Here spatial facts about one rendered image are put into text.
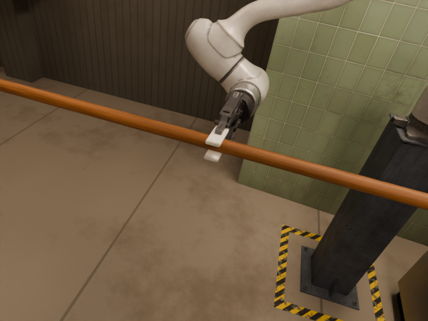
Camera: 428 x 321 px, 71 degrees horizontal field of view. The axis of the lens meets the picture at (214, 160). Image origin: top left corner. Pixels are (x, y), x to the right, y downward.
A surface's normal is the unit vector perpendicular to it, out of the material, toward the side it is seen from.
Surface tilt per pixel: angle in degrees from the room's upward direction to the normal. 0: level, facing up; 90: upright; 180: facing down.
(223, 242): 0
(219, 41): 69
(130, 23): 90
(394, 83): 90
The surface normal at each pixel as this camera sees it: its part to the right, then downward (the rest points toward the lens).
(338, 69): -0.32, 0.54
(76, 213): 0.15, -0.78
